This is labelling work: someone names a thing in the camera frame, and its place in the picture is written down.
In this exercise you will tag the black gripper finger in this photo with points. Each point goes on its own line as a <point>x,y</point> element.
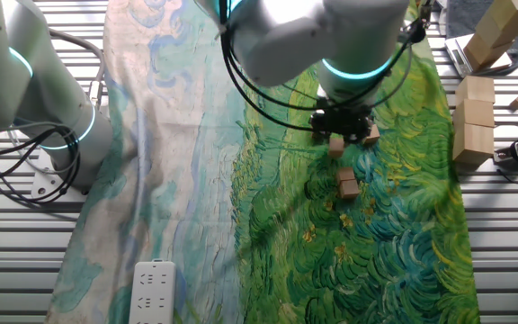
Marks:
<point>365,131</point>
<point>319,128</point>

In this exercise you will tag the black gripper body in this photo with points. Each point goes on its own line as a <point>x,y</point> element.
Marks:
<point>342,120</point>

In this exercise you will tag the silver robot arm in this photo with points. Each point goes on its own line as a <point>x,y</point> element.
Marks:
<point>353,27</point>

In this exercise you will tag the large wooden cube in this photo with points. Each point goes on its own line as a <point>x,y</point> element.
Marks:
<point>517,6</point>
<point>476,89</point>
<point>481,51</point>
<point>474,112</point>
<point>472,144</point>
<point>499,29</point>

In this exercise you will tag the silver digital scale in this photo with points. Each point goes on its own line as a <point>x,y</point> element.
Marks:
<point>457,54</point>

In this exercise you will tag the painted landscape cloth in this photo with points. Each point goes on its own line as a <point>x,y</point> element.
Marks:
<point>331,247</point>

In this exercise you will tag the long wooden block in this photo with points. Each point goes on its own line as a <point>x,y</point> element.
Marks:
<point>461,15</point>

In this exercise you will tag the white power strip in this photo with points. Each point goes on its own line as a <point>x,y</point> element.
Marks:
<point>151,292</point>

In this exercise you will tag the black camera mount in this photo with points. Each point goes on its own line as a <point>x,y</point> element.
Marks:
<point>427,9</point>

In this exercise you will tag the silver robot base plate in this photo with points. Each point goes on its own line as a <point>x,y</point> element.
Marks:
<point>45,186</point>

